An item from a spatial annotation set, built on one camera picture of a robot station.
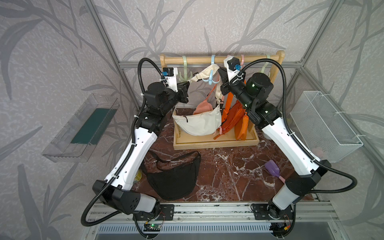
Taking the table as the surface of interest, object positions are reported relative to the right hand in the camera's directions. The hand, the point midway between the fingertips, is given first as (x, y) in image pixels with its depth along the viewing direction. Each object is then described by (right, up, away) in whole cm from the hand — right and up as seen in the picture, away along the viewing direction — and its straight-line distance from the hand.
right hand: (220, 67), depth 58 cm
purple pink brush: (+35, -50, +29) cm, 68 cm away
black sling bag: (-25, -55, +26) cm, 66 cm away
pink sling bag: (-5, -11, +44) cm, 46 cm away
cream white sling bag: (-5, -23, +30) cm, 38 cm away
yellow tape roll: (-43, -52, +24) cm, 72 cm away
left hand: (-12, -5, +5) cm, 14 cm away
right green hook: (+58, +33, +99) cm, 119 cm away
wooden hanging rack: (-20, -36, +40) cm, 57 cm away
